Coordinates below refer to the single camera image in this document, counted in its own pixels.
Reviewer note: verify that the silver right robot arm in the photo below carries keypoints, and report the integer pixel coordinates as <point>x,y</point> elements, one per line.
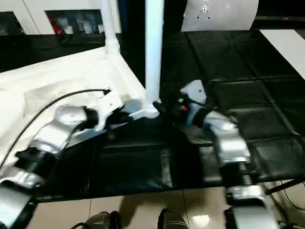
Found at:
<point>231,143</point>

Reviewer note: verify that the white glass door cabinet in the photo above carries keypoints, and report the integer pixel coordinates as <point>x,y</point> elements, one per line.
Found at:
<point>31,14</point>

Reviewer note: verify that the black metal stand bar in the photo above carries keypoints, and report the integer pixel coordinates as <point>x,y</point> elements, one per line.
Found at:
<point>286,186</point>

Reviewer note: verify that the black box with gold label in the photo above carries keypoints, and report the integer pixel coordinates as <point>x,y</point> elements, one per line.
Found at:
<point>133,14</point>

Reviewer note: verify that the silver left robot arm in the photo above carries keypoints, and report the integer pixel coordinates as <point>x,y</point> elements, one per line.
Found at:
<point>52,133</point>

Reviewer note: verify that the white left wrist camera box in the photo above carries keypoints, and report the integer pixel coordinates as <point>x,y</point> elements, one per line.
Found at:
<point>109,105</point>

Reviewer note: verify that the white plastic table leg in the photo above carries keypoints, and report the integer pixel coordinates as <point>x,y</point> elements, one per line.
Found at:
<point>109,23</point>
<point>153,47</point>

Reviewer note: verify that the flat white board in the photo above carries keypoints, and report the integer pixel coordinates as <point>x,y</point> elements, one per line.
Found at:
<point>286,47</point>

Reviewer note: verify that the white plastic table top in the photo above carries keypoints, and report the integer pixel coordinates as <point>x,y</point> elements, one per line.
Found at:
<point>59,76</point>

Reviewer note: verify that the grey left robot foot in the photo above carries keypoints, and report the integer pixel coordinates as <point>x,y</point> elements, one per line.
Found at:
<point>100,220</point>

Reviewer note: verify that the black monitor with red logo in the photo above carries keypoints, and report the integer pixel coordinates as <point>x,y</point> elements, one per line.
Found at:
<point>281,18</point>

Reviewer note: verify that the black work mat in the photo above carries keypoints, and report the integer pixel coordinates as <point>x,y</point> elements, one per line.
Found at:
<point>238,59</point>

